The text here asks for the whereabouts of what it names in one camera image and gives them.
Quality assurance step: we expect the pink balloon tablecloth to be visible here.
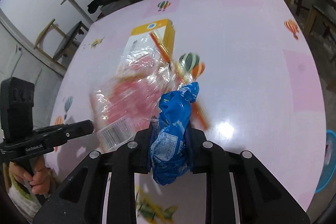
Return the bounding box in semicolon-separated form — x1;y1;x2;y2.
43;0;328;224

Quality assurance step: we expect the yellow cardboard box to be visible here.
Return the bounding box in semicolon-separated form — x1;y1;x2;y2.
123;19;175;61

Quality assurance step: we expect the blue plastic bag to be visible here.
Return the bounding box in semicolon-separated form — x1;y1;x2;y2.
150;82;199;186

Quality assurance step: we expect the clear pink snack bag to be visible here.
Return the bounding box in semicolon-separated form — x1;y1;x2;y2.
90;49;205;152

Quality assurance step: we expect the blue mesh trash basket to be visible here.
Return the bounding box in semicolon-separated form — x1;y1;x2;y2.
315;130;335;193

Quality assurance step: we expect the left hand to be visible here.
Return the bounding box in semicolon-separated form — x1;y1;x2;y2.
9;156;50;195

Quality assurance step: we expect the wooden chair black seat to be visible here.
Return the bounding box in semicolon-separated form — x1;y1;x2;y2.
295;0;335;38

